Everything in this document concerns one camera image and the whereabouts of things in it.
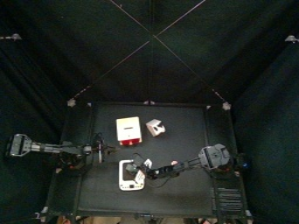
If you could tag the small pink toy piece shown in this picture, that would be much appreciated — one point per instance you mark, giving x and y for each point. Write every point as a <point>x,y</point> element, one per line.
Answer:
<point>173,162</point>

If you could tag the cream box with red end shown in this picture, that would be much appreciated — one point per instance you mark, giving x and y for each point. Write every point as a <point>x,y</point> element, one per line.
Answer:
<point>128,130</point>

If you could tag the grey frame corner bracket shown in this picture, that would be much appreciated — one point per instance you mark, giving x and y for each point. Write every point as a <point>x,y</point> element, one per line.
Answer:
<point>291,38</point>
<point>71,102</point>
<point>15,36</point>
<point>148,102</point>
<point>225,106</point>

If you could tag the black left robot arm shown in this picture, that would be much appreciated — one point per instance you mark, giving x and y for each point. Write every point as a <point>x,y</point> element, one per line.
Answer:
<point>43,148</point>

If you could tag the white toy tray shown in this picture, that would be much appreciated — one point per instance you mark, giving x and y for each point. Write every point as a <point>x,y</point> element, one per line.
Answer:
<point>127,183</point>

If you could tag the white text label plate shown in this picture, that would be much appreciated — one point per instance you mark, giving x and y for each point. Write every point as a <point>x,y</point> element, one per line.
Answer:
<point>229,199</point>

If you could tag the dark green sushi roll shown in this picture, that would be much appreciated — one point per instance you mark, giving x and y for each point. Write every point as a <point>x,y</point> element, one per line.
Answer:
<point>131,168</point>

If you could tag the white cube block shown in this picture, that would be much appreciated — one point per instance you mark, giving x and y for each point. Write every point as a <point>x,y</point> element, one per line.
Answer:
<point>155,127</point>

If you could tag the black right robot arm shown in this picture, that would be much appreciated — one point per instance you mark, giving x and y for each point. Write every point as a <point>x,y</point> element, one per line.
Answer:
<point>212,159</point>

